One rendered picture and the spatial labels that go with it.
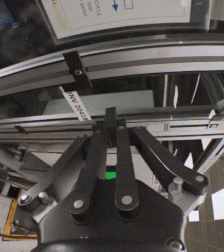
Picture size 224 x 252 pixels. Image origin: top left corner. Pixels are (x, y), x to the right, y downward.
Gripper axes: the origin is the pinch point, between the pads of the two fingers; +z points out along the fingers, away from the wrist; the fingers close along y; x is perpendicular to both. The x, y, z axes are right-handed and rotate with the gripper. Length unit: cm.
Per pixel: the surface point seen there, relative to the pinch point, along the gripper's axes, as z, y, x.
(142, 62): 4.6, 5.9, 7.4
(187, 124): 11.2, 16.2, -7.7
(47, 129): 17.6, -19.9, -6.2
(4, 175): 58, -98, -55
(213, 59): 2.7, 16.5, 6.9
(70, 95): 9.6, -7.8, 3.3
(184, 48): 2.5, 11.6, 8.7
